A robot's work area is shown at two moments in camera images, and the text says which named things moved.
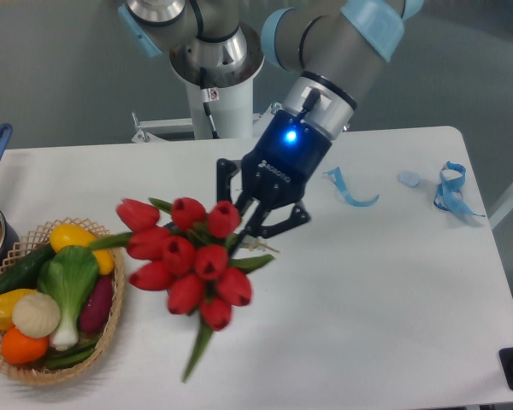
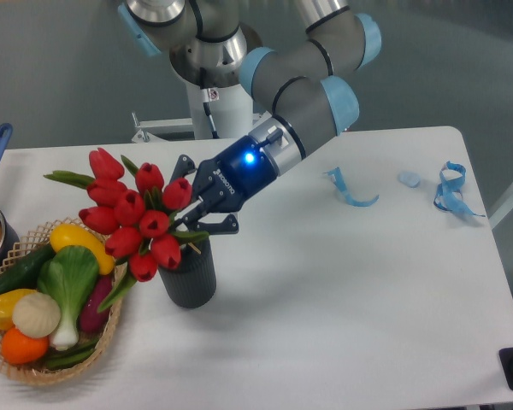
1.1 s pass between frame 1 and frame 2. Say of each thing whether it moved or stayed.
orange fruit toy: stayed
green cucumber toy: stayed
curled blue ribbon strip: stayed
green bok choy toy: stayed
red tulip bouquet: moved
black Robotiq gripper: moved
